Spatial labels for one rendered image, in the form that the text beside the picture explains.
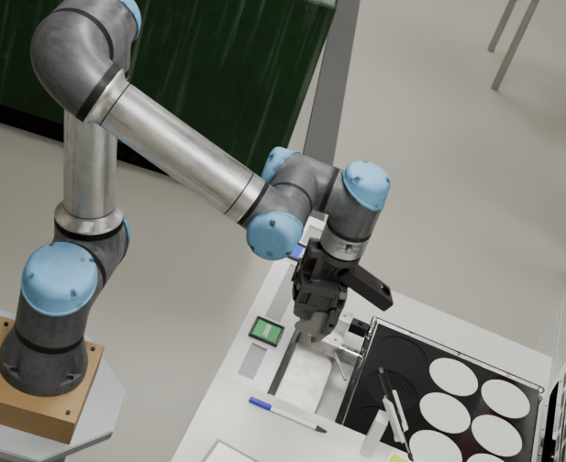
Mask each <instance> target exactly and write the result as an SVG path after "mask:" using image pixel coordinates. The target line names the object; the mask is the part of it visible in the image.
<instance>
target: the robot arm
mask: <svg viewBox="0 0 566 462"><path fill-rule="evenodd" d="M140 26H141V16H140V12H139V8H138V6H137V4H136V3H135V1H134V0H64V1H62V2H61V3H60V4H59V5H58V6H57V7H56V8H55V9H54V10H53V11H52V12H51V13H50V14H49V15H48V16H47V17H45V18H44V19H43V20H42V21H41V22H40V23H39V25H38V26H37V27H36V29H35V31H34V33H33V36H32V39H31V42H30V59H31V63H32V67H33V70H34V72H35V73H36V75H37V77H38V79H39V81H40V83H41V84H42V86H43V87H44V88H45V90H46V91H47V92H48V93H49V95H50V96H51V97H52V98H53V99H54V100H55V101H56V102H57V103H58V104H59V105H60V106H61V107H63V108H64V165H63V200H62V201H61V202H60V203H59V204H58V205H57V206H56V208H55V211H54V237H53V240H52V241H51V243H50V245H44V246H42V247H39V248H38V249H37V250H35V251H34V252H33V253H32V254H31V255H30V257H29V258H28V261H27V263H26V266H25V268H24V269H23V272H22V276H21V289H20V294H19V300H18V305H17V315H16V321H15V324H14V326H13V327H12V329H11V330H10V332H9V333H8V335H7V336H6V338H5V339H4V341H3V343H2V345H1V346H0V373H1V375H2V376H3V378H4V379H5V380H6V382H7V383H8V384H10V385H11V386H12V387H13V388H15V389H17V390H18V391H21V392H24V393H26V394H29V395H32V396H38V397H55V396H60V395H63V394H66V393H68V392H70V391H73V390H74V389H75V388H77V387H78V386H79V385H80V384H81V383H82V381H83V379H84V377H85V374H86V370H87V366H88V354H87V350H86V345H85V342H84V337H83V336H84V331H85V327H86V324H87V319H88V315H89V313H90V310H91V308H92V306H93V304H94V302H95V300H96V298H97V297H98V295H99V294H100V292H101V290H102V289H103V288H104V287H105V285H106V283H107V282H108V280H109V278H110V277H111V275H112V274H113V272H114V270H115V269H116V267H117V265H118V264H119V263H120V262H121V261H122V260H123V258H124V257H125V256H126V254H127V251H128V246H129V243H130V238H131V233H130V226H129V223H128V220H127V219H126V217H124V216H123V210H122V208H121V206H120V205H119V204H118V203H117V202H115V197H116V172H117V139H119V140H121V141H122V142H123V143H125V144H126V145H128V146H129V147H130V148H132V149H134V150H135V151H136V152H138V154H140V155H141V156H142V157H144V158H145V159H147V160H148V161H150V162H151V163H153V164H154V165H155V166H157V167H158V168H160V169H161V170H162V171H164V172H166V173H167V174H168V175H170V176H171V177H173V178H174V179H175V180H176V181H178V182H179V183H181V184H182V185H183V186H185V187H186V188H188V189H189V190H190V191H192V192H193V193H195V194H196V195H198V196H199V197H201V198H202V199H203V200H205V201H206V202H208V203H209V204H211V205H212V206H214V207H215V208H216V209H217V210H218V211H220V212H221V213H222V214H224V215H226V216H227V217H228V218H230V219H231V220H233V221H234V222H235V223H237V224H239V225H240V226H242V227H243V228H245V229H246V230H247V235H246V238H247V243H248V245H249V246H250V248H251V251H252V252H253V253H254V254H256V255H257V256H258V257H260V258H262V259H267V260H280V259H285V258H287V257H288V256H290V255H291V254H292V253H293V251H294V249H295V247H296V245H297V243H298V242H299V241H300V240H301V238H302V236H303V233H304V229H305V225H306V222H307V220H308V218H309V216H310V214H311V212H312V210H315V211H318V212H320V213H322V214H323V213H324V214H327V215H328V217H327V221H326V223H325V226H324V229H323V231H322V234H321V237H320V238H315V237H310V238H309V240H308V243H307V245H306V248H305V252H304V255H303V257H302V258H299V259H298V261H297V264H296V267H295V270H294V274H293V277H292V279H291V281H293V282H294V283H293V288H292V292H293V300H294V315H295V316H297V317H299V318H301V319H304V320H300V321H297V322H296V323H295V324H294V328H295V329H296V330H298V331H300V332H303V333H306V334H309V335H311V343H314V344H315V343H317V342H319V341H321V340H323V339H324V338H325V337H326V336H328V335H330V334H331V332H332V331H333V330H334V328H335V327H336V325H337V323H338V319H339V317H340V314H341V312H342V310H343V309H344V306H345V303H346V301H347V297H348V288H351V289H352V290H354V291H355V292H356V293H358V294H359V295H360V296H361V297H363V298H364V299H366V300H367V301H368V302H370V303H372V304H373V305H374V306H376V307H377V308H379V309H380V310H382V311H383V312H385V311H387V310H388V309H389V308H390V307H392V306H393V305H394V302H393V297H392V294H391V289H390V287H389V286H388V285H386V284H385V283H384V282H382V281H381V280H379V279H378V278H376V277H375V276H374V275H372V274H371V273H370V272H369V271H367V270H366V269H365V268H363V267H362V266H360V265H359V262H360V260H361V257H362V256H363V254H364V252H365V249H366V247H367V245H368V243H369V240H370V238H371V235H372V232H373V229H374V228H375V225H376V223H377V221H378V218H379V216H380V213H381V211H382V209H383V208H384V206H385V201H386V198H387V195H388V192H389V190H390V187H391V182H390V178H389V176H388V174H387V173H386V171H385V170H384V169H382V168H381V167H380V166H378V165H376V164H374V163H372V162H369V161H365V162H362V161H361V160H356V161H353V162H352V163H350V164H349V165H348V166H347V168H346V169H345V170H343V169H342V168H340V169H339V168H337V167H334V166H332V165H329V164H326V163H325V162H322V161H320V160H317V159H313V158H310V157H308V156H306V155H303V154H302V153H301V152H299V151H292V150H290V149H287V148H282V147H276V148H274V149H273V150H272V151H271V153H270V155H269V158H268V159H267V161H266V163H265V166H264V169H263V171H262V174H261V176H258V175H257V174H255V173H254V172H253V171H251V170H250V169H248V168H247V167H245V166H244V165H243V164H241V163H240V162H238V161H237V160H236V159H234V158H232V157H231V156H230V155H228V154H227V153H226V152H225V151H224V150H222V149H221V148H219V147H218V146H216V145H215V144H214V143H212V142H211V141H210V140H208V139H207V138H205V137H204V136H202V135H201V134H199V133H198V132H197V131H195V130H194V129H193V128H191V127H190V126H188V125H187V124H185V123H184V122H183V121H182V120H181V119H179V118H178V117H176V116H175V115H173V114H172V113H171V112H169V111H168V110H166V109H165V108H164V107H162V106H161V105H159V104H158V103H156V102H155V101H154V100H152V99H151V98H149V97H148V96H147V95H146V94H144V93H143V92H142V91H140V90H139V89H138V88H136V87H135V86H133V85H132V84H131V83H129V82H127V79H128V77H129V67H130V50H131V43H132V42H133V41H134V40H135V39H136V38H137V37H138V35H139V30H140ZM298 267H299V269H298ZM297 269H298V271H297Z"/></svg>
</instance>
